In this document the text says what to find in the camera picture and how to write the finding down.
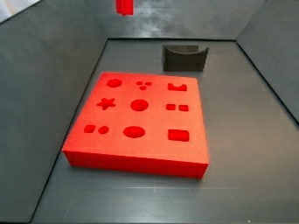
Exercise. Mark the red star-shaped peg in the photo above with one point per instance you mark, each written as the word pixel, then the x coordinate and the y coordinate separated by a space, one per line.
pixel 124 7

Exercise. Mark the red shape-sorting board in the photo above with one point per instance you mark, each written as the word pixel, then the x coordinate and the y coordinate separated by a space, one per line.
pixel 140 125

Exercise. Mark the dark grey curved block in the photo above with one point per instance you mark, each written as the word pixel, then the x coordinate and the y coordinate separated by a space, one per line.
pixel 184 58

